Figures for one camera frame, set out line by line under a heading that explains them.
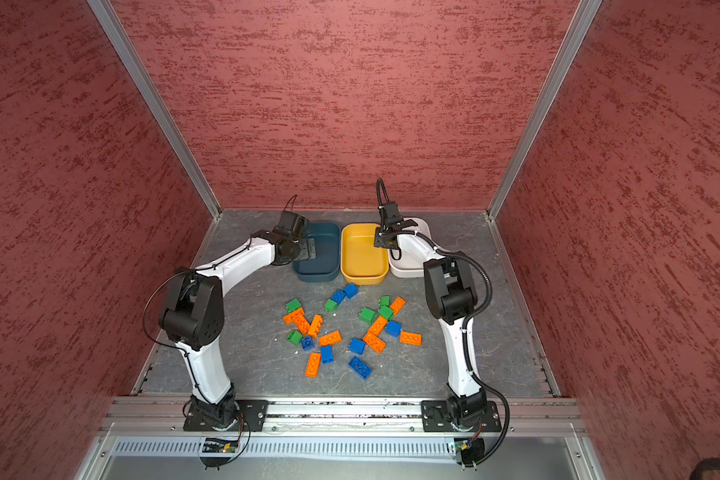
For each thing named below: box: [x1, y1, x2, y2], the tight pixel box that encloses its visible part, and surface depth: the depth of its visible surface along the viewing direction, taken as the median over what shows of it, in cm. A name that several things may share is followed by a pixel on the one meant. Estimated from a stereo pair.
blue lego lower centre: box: [320, 345, 335, 365], surface depth 86 cm
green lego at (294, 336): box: [286, 330, 303, 345], surface depth 87 cm
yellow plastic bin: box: [340, 223, 389, 286], surface depth 108 cm
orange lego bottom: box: [305, 352, 321, 378], surface depth 84 cm
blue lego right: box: [385, 320, 403, 338], surface depth 91 cm
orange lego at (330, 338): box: [319, 330, 343, 347], surface depth 89 cm
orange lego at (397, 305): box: [390, 296, 407, 316], surface depth 96 cm
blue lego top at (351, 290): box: [344, 283, 359, 299], surface depth 99 cm
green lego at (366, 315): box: [359, 307, 375, 325], surface depth 93 cm
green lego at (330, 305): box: [324, 298, 339, 312], surface depth 94 cm
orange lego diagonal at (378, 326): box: [368, 316, 388, 336], surface depth 91 cm
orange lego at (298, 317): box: [283, 307, 311, 331], surface depth 91 cm
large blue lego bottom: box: [348, 356, 373, 380], surface depth 83 cm
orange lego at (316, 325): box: [308, 314, 323, 338], surface depth 90 cm
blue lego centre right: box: [348, 338, 367, 355], surface depth 87 cm
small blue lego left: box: [301, 336, 315, 351], surface depth 87 cm
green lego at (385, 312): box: [378, 305, 394, 321], surface depth 93 cm
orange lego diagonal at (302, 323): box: [293, 313, 311, 335], surface depth 91 cm
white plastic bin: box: [389, 217, 435, 278], surface depth 74 cm
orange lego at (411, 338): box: [400, 331, 423, 347], surface depth 89 cm
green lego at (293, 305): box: [285, 298, 302, 313], surface depth 94 cm
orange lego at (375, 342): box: [362, 333, 387, 354], surface depth 88 cm
